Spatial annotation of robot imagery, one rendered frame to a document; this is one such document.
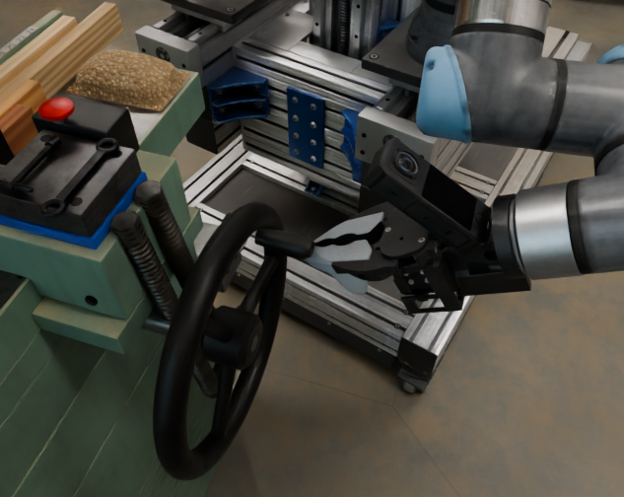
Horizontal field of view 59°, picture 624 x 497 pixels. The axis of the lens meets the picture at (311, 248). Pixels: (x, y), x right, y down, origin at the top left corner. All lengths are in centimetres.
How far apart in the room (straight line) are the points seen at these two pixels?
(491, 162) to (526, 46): 131
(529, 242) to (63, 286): 41
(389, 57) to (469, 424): 90
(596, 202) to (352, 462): 105
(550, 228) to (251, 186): 126
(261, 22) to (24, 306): 87
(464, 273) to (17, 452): 48
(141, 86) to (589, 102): 51
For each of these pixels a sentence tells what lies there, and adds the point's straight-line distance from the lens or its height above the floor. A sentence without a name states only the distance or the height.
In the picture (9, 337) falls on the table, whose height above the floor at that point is 87.
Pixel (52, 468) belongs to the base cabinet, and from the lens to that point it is 74.
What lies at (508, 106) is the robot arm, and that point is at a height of 106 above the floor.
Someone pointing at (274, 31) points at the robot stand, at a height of 73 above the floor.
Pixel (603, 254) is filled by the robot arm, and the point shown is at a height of 101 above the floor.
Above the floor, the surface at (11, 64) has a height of 95.
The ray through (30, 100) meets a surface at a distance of 73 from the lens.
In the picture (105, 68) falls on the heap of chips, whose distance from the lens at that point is 78.
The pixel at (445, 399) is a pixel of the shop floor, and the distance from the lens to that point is 149.
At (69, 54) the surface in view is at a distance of 83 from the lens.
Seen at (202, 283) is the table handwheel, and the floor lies 95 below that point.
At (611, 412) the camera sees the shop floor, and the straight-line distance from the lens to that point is 162.
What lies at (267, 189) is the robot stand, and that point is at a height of 21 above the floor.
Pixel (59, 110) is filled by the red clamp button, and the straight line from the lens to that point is 55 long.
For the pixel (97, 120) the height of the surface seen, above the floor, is 101.
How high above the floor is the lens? 131
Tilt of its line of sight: 49 degrees down
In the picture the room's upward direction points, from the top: straight up
